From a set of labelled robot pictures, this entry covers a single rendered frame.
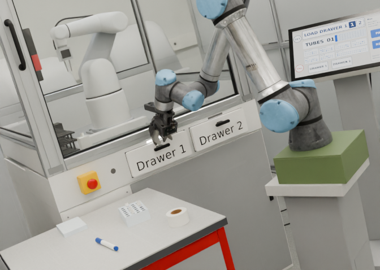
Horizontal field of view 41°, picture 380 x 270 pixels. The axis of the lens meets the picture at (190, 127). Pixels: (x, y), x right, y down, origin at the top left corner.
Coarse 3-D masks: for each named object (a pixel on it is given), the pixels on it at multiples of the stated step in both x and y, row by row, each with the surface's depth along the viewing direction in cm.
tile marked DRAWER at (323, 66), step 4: (312, 64) 246; (316, 64) 245; (320, 64) 244; (324, 64) 243; (308, 68) 246; (312, 68) 245; (316, 68) 244; (320, 68) 243; (324, 68) 242; (328, 68) 241; (312, 72) 244
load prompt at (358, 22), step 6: (360, 18) 244; (336, 24) 248; (342, 24) 247; (348, 24) 246; (354, 24) 244; (360, 24) 243; (312, 30) 253; (318, 30) 252; (324, 30) 250; (330, 30) 249; (336, 30) 247; (342, 30) 246; (306, 36) 253; (312, 36) 252; (318, 36) 250
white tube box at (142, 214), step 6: (132, 204) 186; (120, 210) 183; (126, 210) 181; (138, 210) 179; (144, 210) 176; (120, 216) 185; (126, 216) 176; (132, 216) 175; (138, 216) 175; (144, 216) 176; (126, 222) 174; (132, 222) 175; (138, 222) 176
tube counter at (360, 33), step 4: (364, 28) 241; (348, 32) 244; (352, 32) 243; (356, 32) 242; (360, 32) 241; (364, 32) 240; (328, 36) 248; (332, 36) 247; (336, 36) 246; (340, 36) 245; (344, 36) 244; (348, 36) 243; (352, 36) 242; (356, 36) 241; (360, 36) 240; (328, 40) 247; (332, 40) 246; (336, 40) 245; (340, 40) 244; (344, 40) 243
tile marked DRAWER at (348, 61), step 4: (332, 60) 242; (336, 60) 241; (340, 60) 240; (344, 60) 239; (348, 60) 238; (332, 64) 241; (336, 64) 240; (340, 64) 239; (344, 64) 238; (348, 64) 237; (352, 64) 237; (332, 68) 240
